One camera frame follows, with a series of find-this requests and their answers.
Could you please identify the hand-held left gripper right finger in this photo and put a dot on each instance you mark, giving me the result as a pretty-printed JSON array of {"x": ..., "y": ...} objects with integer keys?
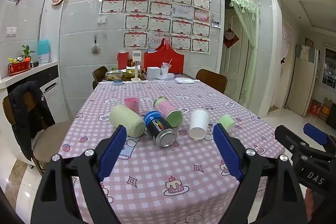
[{"x": 227, "y": 153}]

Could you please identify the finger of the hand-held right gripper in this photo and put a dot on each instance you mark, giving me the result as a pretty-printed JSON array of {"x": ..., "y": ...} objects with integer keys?
[
  {"x": 288, "y": 138},
  {"x": 315, "y": 133}
]

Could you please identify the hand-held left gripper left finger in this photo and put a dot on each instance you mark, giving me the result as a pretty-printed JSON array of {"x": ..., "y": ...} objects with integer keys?
[{"x": 113, "y": 151}]

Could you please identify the small green cup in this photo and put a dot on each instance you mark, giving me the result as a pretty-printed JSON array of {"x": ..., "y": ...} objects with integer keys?
[{"x": 226, "y": 121}]

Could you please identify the light green cup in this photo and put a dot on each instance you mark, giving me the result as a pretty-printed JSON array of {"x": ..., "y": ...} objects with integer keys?
[{"x": 127, "y": 121}]

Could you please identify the white paper cup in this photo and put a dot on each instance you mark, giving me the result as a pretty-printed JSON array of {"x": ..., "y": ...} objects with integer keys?
[{"x": 198, "y": 124}]

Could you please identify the pink cup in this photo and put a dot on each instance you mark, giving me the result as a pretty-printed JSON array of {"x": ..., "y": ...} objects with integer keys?
[{"x": 132, "y": 104}]

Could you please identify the white cup with straws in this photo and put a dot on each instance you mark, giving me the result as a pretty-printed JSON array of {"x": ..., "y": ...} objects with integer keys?
[{"x": 164, "y": 71}]

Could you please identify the cardboard boxes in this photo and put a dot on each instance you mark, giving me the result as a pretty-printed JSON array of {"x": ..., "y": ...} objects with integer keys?
[{"x": 323, "y": 109}]

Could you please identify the white refrigerator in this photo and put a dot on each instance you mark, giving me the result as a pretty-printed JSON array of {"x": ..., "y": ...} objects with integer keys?
[{"x": 302, "y": 85}]

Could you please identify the blue and black can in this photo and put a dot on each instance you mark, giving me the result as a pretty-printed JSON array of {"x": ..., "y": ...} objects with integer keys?
[{"x": 160, "y": 130}]

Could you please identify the pink checked tablecloth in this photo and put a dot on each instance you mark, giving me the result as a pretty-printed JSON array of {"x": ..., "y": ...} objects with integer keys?
[{"x": 168, "y": 161}]

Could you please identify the chair with beige seat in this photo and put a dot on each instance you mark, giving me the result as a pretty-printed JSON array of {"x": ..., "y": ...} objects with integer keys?
[{"x": 48, "y": 138}]

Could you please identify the pink and green canister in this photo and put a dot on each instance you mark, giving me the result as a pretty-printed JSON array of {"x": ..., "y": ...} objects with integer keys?
[{"x": 168, "y": 111}]

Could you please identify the brown wooden chair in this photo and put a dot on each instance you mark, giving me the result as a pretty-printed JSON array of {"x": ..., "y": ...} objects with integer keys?
[
  {"x": 212, "y": 80},
  {"x": 99, "y": 74}
]

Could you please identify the clear food container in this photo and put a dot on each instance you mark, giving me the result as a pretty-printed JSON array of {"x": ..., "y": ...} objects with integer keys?
[{"x": 114, "y": 75}]

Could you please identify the green box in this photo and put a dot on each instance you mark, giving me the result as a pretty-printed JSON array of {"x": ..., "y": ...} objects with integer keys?
[{"x": 132, "y": 72}]

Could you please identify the white plate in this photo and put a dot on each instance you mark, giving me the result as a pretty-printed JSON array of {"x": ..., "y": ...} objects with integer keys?
[{"x": 185, "y": 80}]

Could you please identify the white door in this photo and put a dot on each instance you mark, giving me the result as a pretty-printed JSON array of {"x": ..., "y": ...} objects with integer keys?
[{"x": 236, "y": 69}]

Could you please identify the white square box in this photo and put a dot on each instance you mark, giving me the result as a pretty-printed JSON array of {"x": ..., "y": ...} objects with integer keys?
[{"x": 153, "y": 73}]

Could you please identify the small red box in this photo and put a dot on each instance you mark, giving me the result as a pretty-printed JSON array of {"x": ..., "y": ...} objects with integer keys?
[{"x": 122, "y": 60}]

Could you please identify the black jacket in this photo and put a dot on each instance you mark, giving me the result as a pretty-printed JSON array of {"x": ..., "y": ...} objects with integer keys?
[{"x": 26, "y": 113}]

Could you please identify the white desk stand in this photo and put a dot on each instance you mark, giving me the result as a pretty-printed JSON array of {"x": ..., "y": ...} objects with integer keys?
[{"x": 136, "y": 58}]

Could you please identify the white cabinet with dark front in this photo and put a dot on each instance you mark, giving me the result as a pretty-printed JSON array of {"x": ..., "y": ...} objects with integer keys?
[{"x": 47, "y": 79}]

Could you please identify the large red gift bag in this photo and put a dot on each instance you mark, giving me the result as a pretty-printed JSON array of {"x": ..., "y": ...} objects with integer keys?
[{"x": 164, "y": 60}]

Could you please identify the hanging brush on hook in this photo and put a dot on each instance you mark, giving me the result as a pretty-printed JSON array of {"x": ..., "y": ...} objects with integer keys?
[{"x": 95, "y": 47}]

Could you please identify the red door ornament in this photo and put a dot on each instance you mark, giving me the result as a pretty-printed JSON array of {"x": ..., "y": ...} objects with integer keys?
[{"x": 231, "y": 37}]

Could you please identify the green door curtain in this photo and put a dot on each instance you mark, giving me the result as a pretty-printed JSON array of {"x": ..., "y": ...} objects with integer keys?
[{"x": 249, "y": 29}]

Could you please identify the blue and white humidifier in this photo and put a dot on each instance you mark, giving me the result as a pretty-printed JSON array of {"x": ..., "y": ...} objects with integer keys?
[{"x": 44, "y": 50}]

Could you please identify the red tray with plant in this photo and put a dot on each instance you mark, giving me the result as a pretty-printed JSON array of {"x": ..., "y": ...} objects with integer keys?
[{"x": 19, "y": 68}]

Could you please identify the small potted plant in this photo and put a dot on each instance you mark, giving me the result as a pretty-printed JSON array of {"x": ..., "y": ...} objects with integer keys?
[{"x": 27, "y": 52}]

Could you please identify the white wall switch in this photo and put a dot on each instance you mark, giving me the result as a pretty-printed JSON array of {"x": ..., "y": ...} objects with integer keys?
[
  {"x": 11, "y": 31},
  {"x": 101, "y": 20}
]

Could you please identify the small wall photo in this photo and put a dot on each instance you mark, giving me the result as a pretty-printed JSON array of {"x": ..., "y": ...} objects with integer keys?
[{"x": 215, "y": 21}]

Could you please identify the group of wall certificates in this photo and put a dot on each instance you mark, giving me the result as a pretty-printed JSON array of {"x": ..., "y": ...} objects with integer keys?
[{"x": 157, "y": 19}]

